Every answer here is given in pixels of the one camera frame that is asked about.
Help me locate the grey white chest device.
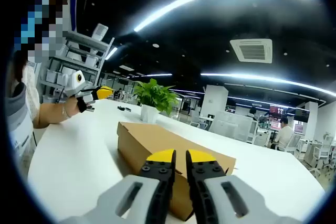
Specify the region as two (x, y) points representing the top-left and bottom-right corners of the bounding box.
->
(5, 82), (35, 162)

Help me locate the red picture wall screen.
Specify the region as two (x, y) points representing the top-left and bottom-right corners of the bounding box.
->
(269, 105), (284, 116)

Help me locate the white mesh partition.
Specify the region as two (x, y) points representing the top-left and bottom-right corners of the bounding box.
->
(209, 111), (256, 144)

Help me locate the potted green plant white pot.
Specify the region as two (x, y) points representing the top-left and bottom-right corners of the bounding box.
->
(132, 78), (181, 124)

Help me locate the brown cardboard shoe box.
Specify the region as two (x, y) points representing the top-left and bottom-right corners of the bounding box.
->
(117, 121), (237, 221)

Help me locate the white ceiling air vent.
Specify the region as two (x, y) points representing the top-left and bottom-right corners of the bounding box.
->
(229, 38), (274, 64)

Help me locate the group of white storage bins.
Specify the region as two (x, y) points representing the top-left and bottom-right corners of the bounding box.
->
(46, 23), (109, 86)

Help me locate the white office chair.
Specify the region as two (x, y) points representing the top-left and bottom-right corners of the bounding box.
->
(311, 136), (334, 176)

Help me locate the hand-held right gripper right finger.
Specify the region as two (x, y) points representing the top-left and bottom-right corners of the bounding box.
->
(185, 149), (297, 224)

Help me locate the person's left hand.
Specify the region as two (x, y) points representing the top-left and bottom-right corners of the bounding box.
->
(64, 98), (89, 118)

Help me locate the grey metal shelf rack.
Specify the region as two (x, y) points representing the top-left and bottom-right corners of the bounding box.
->
(39, 23), (116, 104)

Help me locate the thin silver bracelet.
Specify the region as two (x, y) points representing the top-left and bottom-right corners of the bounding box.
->
(62, 103), (72, 119)

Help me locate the person's head dark hair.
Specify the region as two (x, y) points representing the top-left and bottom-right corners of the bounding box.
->
(12, 50), (29, 96)

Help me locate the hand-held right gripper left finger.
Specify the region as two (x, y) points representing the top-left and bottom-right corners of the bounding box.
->
(60, 149), (177, 224)

